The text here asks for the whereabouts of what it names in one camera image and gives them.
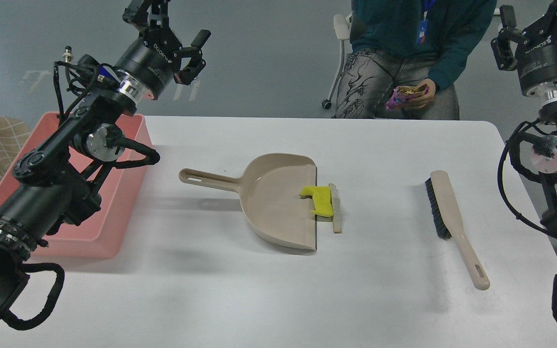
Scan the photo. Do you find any pink plastic bin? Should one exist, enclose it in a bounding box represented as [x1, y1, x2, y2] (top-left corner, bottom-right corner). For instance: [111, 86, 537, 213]
[0, 112, 153, 259]

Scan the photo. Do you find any beige plastic dustpan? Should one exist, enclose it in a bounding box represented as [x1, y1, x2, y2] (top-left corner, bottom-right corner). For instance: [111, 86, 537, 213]
[179, 153, 318, 251]

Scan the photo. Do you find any person in teal sweater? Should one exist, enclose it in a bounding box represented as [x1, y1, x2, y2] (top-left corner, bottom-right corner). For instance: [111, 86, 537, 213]
[334, 0, 497, 120]

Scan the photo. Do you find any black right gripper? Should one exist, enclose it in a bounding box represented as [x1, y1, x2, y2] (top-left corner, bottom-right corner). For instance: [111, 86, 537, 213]
[491, 5, 557, 96]

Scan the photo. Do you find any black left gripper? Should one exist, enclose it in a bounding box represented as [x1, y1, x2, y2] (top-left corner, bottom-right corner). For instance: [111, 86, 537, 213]
[115, 27, 211, 101]

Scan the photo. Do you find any purple snack bag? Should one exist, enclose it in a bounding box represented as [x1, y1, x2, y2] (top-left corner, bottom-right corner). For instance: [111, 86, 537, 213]
[385, 85, 429, 110]

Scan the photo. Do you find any white bread slice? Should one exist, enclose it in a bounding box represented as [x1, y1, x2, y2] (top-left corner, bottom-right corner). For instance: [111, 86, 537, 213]
[328, 183, 343, 234]

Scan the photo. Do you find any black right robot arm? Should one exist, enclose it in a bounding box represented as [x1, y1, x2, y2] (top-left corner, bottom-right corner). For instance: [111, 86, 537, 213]
[491, 0, 557, 240]

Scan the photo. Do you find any yellow sponge piece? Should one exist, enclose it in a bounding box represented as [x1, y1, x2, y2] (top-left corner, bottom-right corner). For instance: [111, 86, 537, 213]
[300, 186, 334, 218]

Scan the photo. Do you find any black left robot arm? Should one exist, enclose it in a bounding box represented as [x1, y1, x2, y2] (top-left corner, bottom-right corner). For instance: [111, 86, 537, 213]
[0, 20, 211, 331]

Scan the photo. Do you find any white office chair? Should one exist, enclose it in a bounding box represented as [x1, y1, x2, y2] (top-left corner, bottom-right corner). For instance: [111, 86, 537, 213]
[321, 13, 353, 110]

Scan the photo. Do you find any beige brush with black bristles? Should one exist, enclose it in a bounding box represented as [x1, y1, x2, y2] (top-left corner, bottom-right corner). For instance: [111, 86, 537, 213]
[425, 170, 491, 290]

